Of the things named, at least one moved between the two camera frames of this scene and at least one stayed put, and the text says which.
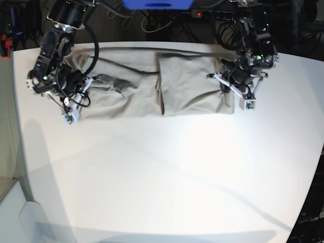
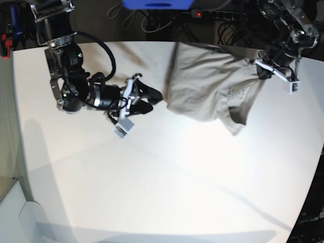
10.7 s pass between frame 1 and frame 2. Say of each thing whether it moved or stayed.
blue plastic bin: stayed
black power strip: stayed
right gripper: moved
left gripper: moved
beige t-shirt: moved
